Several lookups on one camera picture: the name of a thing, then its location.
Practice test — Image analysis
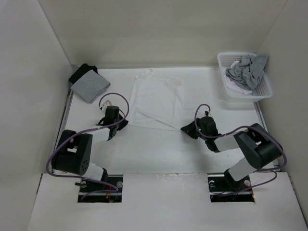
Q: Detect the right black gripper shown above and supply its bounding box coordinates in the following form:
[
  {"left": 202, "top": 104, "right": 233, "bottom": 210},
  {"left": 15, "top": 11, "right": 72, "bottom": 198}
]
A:
[{"left": 181, "top": 117, "right": 208, "bottom": 141}]

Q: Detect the white tank top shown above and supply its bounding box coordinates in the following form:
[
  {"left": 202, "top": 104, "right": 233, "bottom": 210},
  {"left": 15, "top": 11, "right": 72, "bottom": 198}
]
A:
[{"left": 128, "top": 69, "right": 184, "bottom": 131}]

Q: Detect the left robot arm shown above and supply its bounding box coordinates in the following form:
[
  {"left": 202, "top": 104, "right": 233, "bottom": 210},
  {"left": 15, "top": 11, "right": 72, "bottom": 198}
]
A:
[{"left": 51, "top": 105, "right": 128, "bottom": 192}]

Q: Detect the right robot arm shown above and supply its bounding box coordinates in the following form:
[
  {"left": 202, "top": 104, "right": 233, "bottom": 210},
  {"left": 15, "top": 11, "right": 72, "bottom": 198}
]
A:
[{"left": 180, "top": 116, "right": 282, "bottom": 191}]

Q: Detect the folded grey tank top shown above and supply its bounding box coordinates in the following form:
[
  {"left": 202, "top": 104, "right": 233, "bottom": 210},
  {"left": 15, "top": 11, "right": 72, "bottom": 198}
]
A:
[{"left": 71, "top": 70, "right": 111, "bottom": 103}]

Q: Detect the folded black tank top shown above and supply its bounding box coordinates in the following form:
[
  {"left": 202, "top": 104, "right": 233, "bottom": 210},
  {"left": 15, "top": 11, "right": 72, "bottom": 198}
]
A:
[{"left": 68, "top": 64, "right": 98, "bottom": 85}]

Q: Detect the grey crumpled tank top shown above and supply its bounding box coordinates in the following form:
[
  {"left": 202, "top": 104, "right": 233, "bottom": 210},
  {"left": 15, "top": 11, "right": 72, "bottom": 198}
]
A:
[{"left": 226, "top": 55, "right": 268, "bottom": 90}]

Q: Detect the white garment in basket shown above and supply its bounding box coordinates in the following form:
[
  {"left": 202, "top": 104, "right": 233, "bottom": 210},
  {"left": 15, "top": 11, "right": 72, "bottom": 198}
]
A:
[{"left": 224, "top": 61, "right": 254, "bottom": 95}]

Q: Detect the white plastic basket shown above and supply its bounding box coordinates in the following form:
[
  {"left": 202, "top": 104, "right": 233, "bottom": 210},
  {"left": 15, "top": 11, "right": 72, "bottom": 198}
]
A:
[{"left": 217, "top": 52, "right": 273, "bottom": 103}]

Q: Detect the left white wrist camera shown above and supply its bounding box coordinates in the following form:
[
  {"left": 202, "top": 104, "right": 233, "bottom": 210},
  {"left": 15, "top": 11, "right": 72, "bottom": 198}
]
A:
[{"left": 99, "top": 100, "right": 112, "bottom": 112}]

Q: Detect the left metal table rail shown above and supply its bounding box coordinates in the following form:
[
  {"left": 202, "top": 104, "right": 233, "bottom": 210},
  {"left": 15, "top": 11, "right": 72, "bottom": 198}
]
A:
[{"left": 50, "top": 90, "right": 74, "bottom": 157}]

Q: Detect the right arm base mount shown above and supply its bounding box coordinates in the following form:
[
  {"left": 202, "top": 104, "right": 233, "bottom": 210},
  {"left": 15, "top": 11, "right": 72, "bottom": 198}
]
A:
[{"left": 207, "top": 171, "right": 255, "bottom": 203}]

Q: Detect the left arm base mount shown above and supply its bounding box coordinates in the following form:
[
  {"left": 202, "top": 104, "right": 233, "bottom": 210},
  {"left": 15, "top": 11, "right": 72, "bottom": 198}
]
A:
[{"left": 75, "top": 175, "right": 124, "bottom": 203}]

